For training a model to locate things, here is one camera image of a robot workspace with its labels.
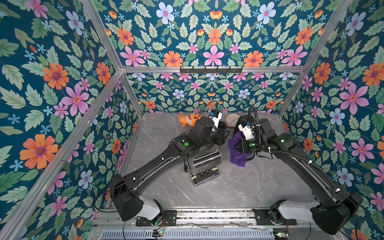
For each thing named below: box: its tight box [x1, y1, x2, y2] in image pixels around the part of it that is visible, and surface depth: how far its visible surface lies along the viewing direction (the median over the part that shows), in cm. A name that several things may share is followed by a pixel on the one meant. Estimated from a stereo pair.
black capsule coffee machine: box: [233, 114, 261, 161], surface depth 65 cm
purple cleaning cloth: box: [228, 131, 247, 167], surface depth 72 cm
